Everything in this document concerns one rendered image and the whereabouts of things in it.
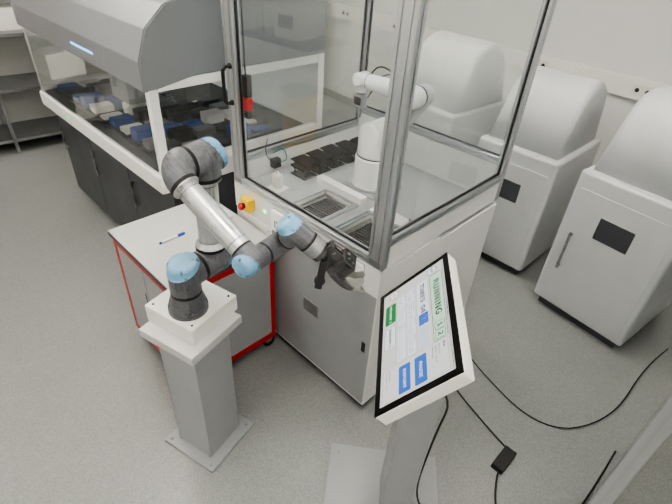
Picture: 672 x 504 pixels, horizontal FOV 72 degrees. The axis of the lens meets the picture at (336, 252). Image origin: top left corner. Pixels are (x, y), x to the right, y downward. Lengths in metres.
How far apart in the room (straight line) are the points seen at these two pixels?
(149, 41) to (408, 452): 2.09
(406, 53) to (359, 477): 1.78
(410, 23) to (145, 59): 1.38
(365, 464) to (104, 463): 1.20
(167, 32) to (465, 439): 2.45
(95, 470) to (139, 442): 0.21
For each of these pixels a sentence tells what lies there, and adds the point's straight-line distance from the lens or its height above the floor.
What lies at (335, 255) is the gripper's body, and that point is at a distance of 1.45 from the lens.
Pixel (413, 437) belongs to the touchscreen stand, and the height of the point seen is 0.62.
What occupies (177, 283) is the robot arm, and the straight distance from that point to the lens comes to 1.75.
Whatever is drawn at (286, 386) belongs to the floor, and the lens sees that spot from 2.66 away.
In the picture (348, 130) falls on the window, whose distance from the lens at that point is 1.79.
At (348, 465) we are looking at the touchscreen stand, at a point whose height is 0.03.
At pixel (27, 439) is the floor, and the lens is 2.80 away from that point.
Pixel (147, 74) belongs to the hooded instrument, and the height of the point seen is 1.44.
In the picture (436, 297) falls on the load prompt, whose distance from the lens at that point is 1.49.
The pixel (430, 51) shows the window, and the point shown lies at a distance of 1.63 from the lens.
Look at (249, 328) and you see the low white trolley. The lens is 2.59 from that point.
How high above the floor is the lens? 2.10
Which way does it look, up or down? 36 degrees down
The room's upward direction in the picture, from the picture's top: 4 degrees clockwise
